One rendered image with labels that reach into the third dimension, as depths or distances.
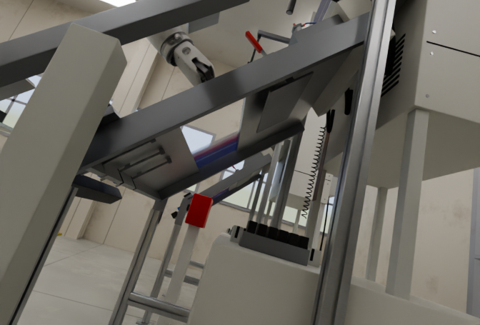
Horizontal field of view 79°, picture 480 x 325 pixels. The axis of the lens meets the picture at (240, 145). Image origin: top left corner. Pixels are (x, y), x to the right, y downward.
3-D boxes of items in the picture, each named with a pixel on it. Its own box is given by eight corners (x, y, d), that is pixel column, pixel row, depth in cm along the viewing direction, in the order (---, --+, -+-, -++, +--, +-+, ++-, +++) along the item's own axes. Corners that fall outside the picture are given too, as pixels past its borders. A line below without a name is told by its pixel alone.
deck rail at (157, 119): (79, 168, 54) (68, 139, 56) (84, 170, 56) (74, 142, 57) (384, 31, 66) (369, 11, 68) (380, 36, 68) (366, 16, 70)
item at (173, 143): (86, 156, 57) (81, 141, 58) (158, 194, 120) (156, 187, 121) (176, 116, 60) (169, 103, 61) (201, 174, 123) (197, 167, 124)
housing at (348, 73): (368, 46, 67) (336, 1, 71) (309, 121, 114) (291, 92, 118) (396, 33, 69) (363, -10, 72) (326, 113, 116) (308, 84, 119)
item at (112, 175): (84, 170, 56) (72, 138, 58) (158, 201, 119) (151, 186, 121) (91, 167, 56) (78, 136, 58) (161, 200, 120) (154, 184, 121)
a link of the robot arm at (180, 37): (185, 24, 70) (193, 33, 70) (189, 46, 79) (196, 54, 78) (156, 43, 69) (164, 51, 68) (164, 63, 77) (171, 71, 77)
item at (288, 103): (257, 91, 63) (246, 72, 64) (241, 161, 126) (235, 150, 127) (379, 36, 68) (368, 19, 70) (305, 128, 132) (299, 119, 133)
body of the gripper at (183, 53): (188, 30, 69) (218, 63, 67) (193, 55, 79) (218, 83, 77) (163, 46, 68) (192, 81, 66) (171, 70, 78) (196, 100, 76)
